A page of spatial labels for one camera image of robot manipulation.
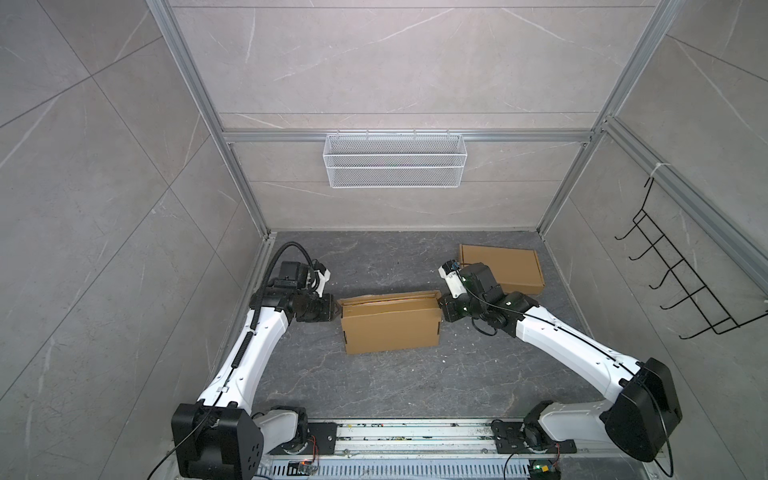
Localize brown cardboard box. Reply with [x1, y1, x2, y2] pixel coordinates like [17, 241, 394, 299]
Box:
[340, 291, 442, 355]
[459, 244, 546, 295]

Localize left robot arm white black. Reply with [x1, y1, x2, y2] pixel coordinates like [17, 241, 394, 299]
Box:
[171, 260, 338, 479]

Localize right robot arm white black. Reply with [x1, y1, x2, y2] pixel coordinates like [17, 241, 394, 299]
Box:
[438, 260, 683, 463]

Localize white zip tie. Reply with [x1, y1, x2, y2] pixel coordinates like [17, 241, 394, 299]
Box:
[649, 162, 671, 179]

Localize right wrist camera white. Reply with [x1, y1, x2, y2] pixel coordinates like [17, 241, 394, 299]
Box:
[438, 260, 467, 299]

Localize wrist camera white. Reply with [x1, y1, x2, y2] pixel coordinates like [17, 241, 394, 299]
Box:
[438, 260, 467, 299]
[312, 260, 331, 297]

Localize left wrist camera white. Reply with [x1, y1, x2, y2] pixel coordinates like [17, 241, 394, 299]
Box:
[312, 260, 331, 297]

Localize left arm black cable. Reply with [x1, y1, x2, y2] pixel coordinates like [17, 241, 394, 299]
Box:
[146, 241, 314, 480]

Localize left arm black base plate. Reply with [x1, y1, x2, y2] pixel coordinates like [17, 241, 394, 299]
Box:
[285, 421, 338, 455]

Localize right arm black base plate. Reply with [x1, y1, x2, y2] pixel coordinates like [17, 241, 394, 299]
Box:
[490, 419, 577, 454]

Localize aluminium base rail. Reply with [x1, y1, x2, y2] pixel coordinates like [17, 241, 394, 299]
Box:
[256, 418, 663, 479]

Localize white wire mesh basket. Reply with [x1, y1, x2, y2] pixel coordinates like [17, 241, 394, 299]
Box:
[323, 133, 468, 189]

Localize aluminium frame profiles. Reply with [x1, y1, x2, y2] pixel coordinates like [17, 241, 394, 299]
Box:
[148, 1, 767, 290]

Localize black wire hook rack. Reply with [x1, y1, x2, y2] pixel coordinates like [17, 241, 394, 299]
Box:
[614, 178, 767, 340]

